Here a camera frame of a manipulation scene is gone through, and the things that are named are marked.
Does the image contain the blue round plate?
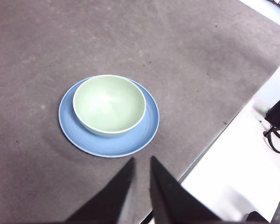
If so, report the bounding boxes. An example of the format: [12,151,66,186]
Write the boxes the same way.
[58,76,160,158]

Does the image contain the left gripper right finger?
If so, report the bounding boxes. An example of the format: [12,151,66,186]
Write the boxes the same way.
[149,155,227,224]

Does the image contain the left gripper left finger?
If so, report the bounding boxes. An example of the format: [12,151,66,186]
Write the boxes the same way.
[65,157,136,224]

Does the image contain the green ribbed bowl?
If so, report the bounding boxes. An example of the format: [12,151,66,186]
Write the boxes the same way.
[72,74,147,138]

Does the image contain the black looped cable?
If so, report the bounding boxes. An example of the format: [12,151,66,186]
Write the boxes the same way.
[263,126,280,154]

